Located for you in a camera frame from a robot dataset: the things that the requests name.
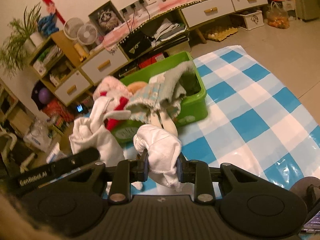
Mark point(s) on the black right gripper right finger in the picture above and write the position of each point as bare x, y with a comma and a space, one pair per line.
247, 203

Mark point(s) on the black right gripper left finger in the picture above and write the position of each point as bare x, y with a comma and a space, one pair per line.
76, 203

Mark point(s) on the white cloth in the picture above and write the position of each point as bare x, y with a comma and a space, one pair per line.
163, 150

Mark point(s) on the pink santa plush toy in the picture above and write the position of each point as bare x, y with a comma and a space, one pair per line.
94, 131

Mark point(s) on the rag doll blue dress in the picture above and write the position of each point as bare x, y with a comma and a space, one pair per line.
159, 102

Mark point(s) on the grey towel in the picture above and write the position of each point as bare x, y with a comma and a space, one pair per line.
180, 79

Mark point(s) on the smartphone on stand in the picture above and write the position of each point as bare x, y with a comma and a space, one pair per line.
313, 225

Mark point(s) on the blue white checkered tablecloth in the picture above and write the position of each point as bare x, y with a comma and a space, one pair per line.
253, 122

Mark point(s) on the purple ball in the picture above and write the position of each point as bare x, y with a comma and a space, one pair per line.
45, 96

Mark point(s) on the green plastic bin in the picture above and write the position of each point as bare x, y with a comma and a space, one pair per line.
193, 107

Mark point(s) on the wooden shelf cabinet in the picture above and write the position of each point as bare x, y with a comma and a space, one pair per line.
55, 60

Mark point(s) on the potted green plant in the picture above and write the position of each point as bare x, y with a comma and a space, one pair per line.
13, 53

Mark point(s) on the blue plush toy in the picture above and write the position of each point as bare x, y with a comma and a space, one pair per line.
47, 26

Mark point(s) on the white desk fan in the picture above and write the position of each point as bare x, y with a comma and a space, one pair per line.
87, 34
71, 27

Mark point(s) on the pink table runner cloth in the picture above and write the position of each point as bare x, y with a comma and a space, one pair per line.
135, 22

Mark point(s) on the egg tray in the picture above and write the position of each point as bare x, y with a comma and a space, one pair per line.
220, 33

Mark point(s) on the framed raccoon picture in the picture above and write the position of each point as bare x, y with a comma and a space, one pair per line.
106, 18

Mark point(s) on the white storage box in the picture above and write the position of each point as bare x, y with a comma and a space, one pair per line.
248, 20

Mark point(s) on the bag of oranges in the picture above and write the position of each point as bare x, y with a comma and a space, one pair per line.
277, 17

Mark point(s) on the white drawer tv cabinet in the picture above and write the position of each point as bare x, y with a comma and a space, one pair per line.
159, 32

